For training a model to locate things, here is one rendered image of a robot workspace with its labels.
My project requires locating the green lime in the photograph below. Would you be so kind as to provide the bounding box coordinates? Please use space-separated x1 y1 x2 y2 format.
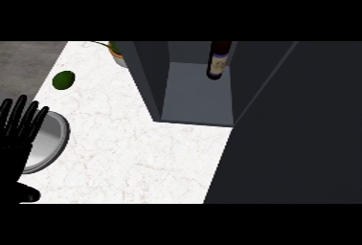
50 70 77 91

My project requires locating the dark grey cabinet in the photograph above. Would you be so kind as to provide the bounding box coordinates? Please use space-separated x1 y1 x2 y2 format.
114 40 300 128

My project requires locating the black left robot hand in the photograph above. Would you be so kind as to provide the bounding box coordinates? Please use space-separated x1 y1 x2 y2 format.
0 94 50 205

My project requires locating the orange potted plant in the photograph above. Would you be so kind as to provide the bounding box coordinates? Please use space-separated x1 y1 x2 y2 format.
96 40 130 69

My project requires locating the round silver plate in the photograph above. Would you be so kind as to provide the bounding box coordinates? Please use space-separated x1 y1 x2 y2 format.
19 110 72 175

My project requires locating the dark grey cabinet door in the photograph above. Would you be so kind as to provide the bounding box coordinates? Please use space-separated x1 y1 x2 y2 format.
202 40 362 205

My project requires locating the dark wine bottle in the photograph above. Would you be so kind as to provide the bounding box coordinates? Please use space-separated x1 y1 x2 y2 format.
205 40 233 81

